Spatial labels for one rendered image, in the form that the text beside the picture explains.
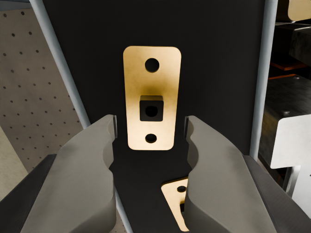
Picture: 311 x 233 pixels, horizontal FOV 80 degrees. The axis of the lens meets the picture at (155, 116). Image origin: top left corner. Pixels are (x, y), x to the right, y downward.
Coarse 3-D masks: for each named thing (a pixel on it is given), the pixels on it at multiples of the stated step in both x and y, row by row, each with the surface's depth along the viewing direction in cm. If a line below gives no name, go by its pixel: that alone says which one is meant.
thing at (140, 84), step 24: (144, 48) 12; (168, 48) 12; (144, 72) 13; (168, 72) 13; (144, 96) 13; (168, 96) 14; (144, 120) 14; (168, 120) 15; (144, 144) 16; (168, 144) 16
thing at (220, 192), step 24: (192, 120) 11; (192, 144) 10; (216, 144) 9; (192, 168) 10; (216, 168) 8; (240, 168) 8; (192, 192) 7; (216, 192) 7; (240, 192) 7; (192, 216) 7; (216, 216) 6; (240, 216) 6; (264, 216) 6
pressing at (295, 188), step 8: (288, 168) 41; (296, 168) 39; (304, 168) 40; (288, 176) 41; (296, 176) 41; (304, 176) 41; (288, 184) 42; (296, 184) 42; (304, 184) 42; (288, 192) 43; (296, 192) 44; (304, 192) 44; (296, 200) 45; (304, 200) 45; (304, 208) 47
